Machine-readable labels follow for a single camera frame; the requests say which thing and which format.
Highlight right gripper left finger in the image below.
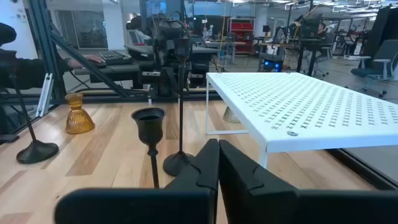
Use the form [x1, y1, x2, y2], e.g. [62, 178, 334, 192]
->
[54, 138, 220, 224]

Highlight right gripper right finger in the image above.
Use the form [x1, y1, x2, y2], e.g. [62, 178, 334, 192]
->
[218, 139, 398, 224]

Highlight black metal candlestick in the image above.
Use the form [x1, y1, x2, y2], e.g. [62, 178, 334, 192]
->
[162, 36, 196, 177]
[131, 107, 167, 190]
[6, 67, 60, 165]

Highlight clear glass candle holder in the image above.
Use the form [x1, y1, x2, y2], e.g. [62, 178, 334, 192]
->
[222, 106, 242, 124]

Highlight amber glass candle holder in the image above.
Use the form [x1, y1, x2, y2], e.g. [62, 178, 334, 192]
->
[64, 92, 96, 135]

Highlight white perforated metal shelf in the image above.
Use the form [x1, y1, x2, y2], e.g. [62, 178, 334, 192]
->
[205, 72, 398, 170]

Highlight computer tower blue lights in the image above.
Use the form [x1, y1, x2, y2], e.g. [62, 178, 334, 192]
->
[259, 52, 284, 72]

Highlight black desk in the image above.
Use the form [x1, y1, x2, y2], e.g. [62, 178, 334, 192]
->
[74, 60, 141, 90]
[257, 39, 333, 77]

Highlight black keyboard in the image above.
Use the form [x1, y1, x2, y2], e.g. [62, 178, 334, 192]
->
[95, 50, 133, 65]

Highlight person's hand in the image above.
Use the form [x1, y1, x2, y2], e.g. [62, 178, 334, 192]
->
[70, 55, 105, 69]

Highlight red shelving unit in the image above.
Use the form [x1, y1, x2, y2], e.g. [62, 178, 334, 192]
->
[228, 18, 256, 52]

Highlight person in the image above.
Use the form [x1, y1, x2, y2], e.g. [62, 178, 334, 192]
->
[126, 15, 152, 44]
[315, 22, 329, 40]
[0, 22, 105, 91]

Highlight grey office chair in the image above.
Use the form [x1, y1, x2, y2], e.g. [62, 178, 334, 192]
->
[350, 39, 398, 97]

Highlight black partition panel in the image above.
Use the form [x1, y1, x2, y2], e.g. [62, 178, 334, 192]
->
[362, 6, 398, 60]

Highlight black diagonal frame brace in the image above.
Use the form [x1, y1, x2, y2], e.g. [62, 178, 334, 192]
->
[49, 29, 131, 97]

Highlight silver aluminium bracket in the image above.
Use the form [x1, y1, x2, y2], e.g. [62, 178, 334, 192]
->
[35, 73, 53, 118]

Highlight black frame post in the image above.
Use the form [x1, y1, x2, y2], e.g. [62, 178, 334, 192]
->
[27, 0, 68, 102]

